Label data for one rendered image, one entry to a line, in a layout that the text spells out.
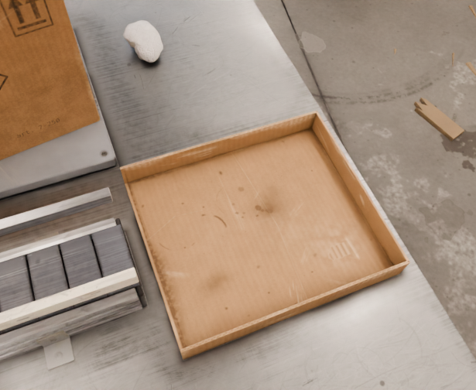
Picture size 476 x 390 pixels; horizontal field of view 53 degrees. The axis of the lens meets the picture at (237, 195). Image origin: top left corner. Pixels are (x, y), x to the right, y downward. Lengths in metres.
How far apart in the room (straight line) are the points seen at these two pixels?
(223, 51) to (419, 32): 1.61
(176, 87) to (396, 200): 1.12
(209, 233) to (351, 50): 1.63
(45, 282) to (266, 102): 0.43
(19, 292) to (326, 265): 0.37
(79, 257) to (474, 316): 1.32
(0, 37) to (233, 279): 0.39
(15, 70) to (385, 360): 0.56
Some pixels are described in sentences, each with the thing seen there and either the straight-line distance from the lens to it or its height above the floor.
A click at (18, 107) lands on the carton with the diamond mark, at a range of 0.67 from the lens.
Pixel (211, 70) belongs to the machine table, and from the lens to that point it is 0.82.
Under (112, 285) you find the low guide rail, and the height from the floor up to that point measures 0.91.
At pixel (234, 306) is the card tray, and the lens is 0.60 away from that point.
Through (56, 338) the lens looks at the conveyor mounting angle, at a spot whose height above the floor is 0.85.
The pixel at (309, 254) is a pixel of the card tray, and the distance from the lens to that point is 0.64.
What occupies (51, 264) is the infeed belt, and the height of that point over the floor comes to 0.88.
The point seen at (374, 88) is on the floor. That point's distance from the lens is 2.04.
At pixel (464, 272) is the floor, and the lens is 1.72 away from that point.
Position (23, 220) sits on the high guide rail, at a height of 0.96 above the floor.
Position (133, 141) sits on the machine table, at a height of 0.83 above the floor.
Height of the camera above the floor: 1.41
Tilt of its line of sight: 60 degrees down
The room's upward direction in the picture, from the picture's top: 6 degrees clockwise
